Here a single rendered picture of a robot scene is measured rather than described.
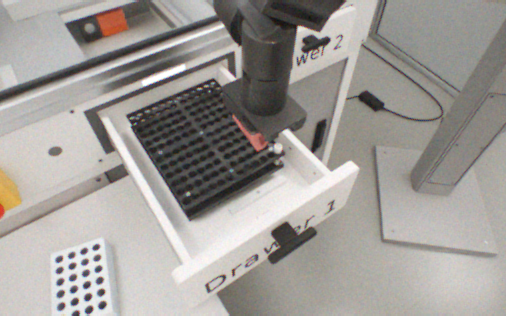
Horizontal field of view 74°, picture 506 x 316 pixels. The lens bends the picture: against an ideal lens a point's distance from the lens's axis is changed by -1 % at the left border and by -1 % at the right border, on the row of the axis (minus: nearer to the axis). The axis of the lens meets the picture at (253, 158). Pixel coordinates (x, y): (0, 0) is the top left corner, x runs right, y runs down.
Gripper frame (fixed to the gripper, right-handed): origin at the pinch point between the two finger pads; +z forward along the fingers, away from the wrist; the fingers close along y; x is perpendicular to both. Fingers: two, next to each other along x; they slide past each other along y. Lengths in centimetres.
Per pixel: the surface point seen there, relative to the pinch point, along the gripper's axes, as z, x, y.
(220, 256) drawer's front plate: 0.0, 13.7, -11.1
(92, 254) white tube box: 13.8, 28.3, 5.1
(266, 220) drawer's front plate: -0.1, 6.5, -10.4
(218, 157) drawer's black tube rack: 3.3, 5.2, 3.6
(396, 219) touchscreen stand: 89, -69, -9
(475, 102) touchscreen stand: 35, -86, -2
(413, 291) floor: 91, -53, -33
